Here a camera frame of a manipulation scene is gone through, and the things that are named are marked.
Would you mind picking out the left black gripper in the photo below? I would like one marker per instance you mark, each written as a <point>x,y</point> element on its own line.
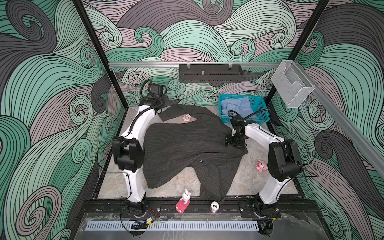
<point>165,101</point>

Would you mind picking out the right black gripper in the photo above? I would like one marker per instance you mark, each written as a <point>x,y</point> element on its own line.
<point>228,141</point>

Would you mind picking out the dark grey pinstriped shirt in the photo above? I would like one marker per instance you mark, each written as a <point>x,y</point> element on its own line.
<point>173,145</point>

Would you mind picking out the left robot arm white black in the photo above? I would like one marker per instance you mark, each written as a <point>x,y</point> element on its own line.
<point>128,149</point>

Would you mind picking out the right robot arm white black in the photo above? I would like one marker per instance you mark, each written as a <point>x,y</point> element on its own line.
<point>284,160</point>

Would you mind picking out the small pink figurine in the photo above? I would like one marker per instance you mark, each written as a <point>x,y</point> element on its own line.
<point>187,118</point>

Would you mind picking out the pink plush toy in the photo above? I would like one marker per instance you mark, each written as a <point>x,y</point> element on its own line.
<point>261,166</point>

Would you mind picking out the light blue shirt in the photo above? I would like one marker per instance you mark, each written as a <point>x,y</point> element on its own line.
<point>242,106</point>

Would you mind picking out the teal plastic basket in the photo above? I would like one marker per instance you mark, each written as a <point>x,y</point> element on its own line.
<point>257,104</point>

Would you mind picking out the small white round jar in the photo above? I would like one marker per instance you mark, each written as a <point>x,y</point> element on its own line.
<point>214,207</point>

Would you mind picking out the white bunny on pink stand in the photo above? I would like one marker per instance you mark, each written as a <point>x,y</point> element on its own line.
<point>184,202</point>

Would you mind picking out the black perforated wall shelf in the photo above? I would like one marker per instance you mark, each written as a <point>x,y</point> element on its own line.
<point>212,74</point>

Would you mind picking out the aluminium rail back wall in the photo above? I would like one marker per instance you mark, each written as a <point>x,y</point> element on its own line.
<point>177,64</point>

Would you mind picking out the aluminium rail wall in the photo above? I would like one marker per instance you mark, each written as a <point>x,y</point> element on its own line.
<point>373,156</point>
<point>177,64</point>

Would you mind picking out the clear acrylic wall holder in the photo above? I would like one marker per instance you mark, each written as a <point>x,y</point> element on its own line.
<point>292,83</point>

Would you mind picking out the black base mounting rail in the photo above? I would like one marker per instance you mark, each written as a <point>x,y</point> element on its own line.
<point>245,206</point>

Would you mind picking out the aluminium rail right wall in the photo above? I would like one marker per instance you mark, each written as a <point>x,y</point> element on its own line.
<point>373,156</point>

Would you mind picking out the white slotted cable duct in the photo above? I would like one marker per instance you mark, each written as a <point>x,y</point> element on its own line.
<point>246,226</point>

